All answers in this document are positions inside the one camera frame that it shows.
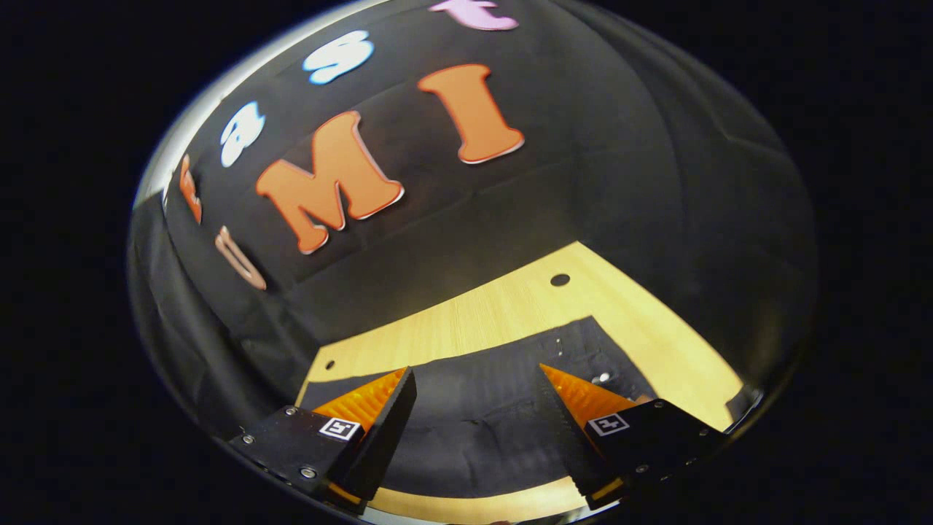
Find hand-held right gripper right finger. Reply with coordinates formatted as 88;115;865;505
538;363;728;510

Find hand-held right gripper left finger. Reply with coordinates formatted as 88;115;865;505
228;366;418;516

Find dark jeans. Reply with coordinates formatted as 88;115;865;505
299;315;657;500

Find black backdrop cloth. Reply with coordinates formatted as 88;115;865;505
128;0;817;453

